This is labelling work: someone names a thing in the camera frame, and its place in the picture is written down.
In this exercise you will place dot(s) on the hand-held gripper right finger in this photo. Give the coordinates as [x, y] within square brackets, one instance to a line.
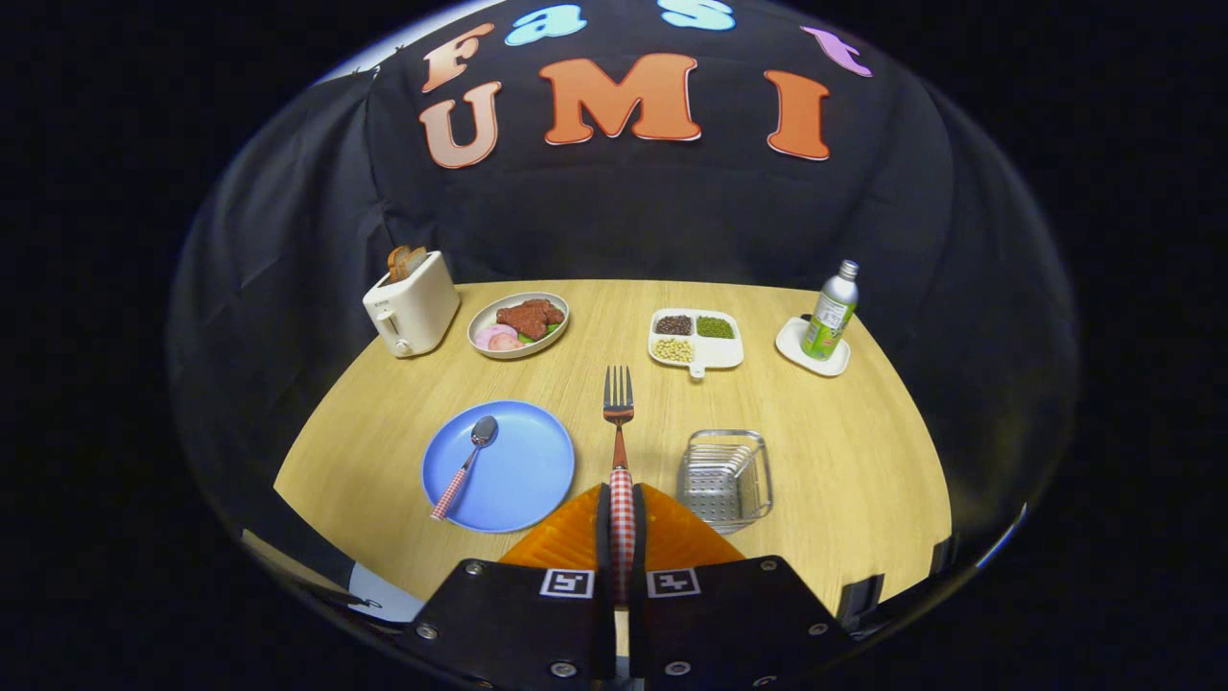
[729, 624]

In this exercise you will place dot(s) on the dark brown beans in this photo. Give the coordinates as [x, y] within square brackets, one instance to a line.
[673, 325]

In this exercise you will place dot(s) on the black backdrop cloth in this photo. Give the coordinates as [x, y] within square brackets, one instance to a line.
[672, 211]

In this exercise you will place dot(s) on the white oval food plate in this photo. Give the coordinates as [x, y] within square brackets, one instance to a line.
[484, 317]

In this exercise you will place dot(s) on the white divided dish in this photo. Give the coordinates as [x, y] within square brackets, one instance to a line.
[720, 353]

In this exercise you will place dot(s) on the brown steak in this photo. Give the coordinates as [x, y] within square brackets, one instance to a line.
[530, 317]

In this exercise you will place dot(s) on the pink ham slice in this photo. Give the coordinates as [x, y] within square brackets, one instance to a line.
[487, 334]
[508, 344]

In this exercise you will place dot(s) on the small white saucer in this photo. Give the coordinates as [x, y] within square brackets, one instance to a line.
[791, 344]

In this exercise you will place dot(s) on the yellow soybeans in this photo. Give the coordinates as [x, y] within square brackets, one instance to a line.
[673, 349]

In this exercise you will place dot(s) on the green lettuce leaf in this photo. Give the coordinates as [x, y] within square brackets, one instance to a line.
[553, 328]

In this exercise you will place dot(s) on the white toaster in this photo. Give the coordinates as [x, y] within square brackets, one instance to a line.
[417, 307]

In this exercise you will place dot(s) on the silver bottle with green label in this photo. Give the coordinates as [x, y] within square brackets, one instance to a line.
[828, 317]

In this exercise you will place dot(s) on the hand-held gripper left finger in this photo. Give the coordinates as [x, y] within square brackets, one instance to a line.
[518, 624]

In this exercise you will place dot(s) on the blue round plate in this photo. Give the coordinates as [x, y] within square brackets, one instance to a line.
[528, 470]

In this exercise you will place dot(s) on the toasted bread slices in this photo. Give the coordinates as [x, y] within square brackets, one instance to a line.
[405, 261]

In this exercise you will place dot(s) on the green mung beans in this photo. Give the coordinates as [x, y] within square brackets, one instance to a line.
[715, 327]

